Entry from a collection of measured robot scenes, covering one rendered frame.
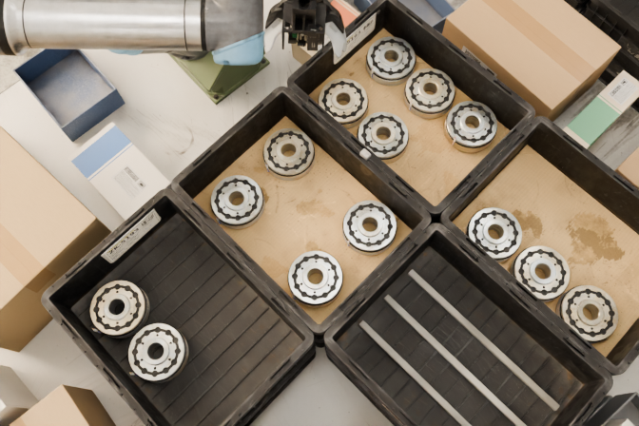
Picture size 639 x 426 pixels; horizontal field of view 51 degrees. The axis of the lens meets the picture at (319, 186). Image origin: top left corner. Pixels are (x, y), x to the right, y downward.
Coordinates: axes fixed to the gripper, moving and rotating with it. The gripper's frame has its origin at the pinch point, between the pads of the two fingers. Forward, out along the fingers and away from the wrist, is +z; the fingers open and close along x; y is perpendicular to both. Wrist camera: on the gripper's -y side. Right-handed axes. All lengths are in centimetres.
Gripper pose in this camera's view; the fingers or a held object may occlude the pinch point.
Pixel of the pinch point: (304, 45)
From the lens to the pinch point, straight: 126.4
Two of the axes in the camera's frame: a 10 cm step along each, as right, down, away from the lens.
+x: 10.0, 0.6, 0.2
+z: -0.4, 3.9, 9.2
